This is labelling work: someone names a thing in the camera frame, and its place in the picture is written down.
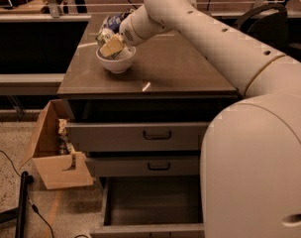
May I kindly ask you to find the blue chip bag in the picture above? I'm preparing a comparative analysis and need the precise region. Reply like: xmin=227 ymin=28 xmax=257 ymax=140
xmin=101 ymin=9 xmax=134 ymax=33

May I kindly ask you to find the grey bottom drawer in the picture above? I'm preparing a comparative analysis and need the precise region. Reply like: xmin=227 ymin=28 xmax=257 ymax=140
xmin=90 ymin=176 xmax=205 ymax=238

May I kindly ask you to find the grey middle drawer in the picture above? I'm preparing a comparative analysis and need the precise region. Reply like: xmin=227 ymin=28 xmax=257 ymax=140
xmin=85 ymin=151 xmax=200 ymax=178

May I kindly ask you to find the grey drawer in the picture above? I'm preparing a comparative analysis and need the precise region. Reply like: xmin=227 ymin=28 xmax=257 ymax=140
xmin=85 ymin=151 xmax=200 ymax=178
xmin=66 ymin=99 xmax=211 ymax=152
xmin=90 ymin=176 xmax=205 ymax=238

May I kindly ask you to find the grey top drawer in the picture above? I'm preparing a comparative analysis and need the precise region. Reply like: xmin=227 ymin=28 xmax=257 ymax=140
xmin=66 ymin=99 xmax=211 ymax=152

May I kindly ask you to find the grey drawer cabinet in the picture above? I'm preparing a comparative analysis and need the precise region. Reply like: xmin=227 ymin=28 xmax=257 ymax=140
xmin=56 ymin=11 xmax=239 ymax=238

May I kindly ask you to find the metal railing frame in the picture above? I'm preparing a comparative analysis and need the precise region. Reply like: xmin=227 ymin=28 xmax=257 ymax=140
xmin=0 ymin=0 xmax=301 ymax=20

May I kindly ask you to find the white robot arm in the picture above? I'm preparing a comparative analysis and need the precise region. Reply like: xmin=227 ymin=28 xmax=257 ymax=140
xmin=100 ymin=0 xmax=301 ymax=238

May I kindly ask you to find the black office chair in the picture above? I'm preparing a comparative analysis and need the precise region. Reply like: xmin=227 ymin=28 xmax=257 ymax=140
xmin=234 ymin=4 xmax=301 ymax=51

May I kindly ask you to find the black floor cable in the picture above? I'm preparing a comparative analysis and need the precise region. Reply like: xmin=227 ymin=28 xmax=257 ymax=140
xmin=0 ymin=144 xmax=55 ymax=238

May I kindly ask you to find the white ceramic bowl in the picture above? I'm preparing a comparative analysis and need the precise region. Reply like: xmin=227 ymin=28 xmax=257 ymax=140
xmin=96 ymin=47 xmax=137 ymax=73

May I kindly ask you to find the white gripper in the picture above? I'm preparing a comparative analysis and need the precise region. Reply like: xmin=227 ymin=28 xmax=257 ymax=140
xmin=100 ymin=6 xmax=164 ymax=60

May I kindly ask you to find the brown cardboard box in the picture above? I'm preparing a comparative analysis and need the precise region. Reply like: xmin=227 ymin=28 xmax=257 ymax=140
xmin=20 ymin=99 xmax=93 ymax=189

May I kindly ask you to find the black stand pole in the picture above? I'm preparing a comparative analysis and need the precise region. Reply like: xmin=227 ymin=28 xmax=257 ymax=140
xmin=0 ymin=172 xmax=34 ymax=238

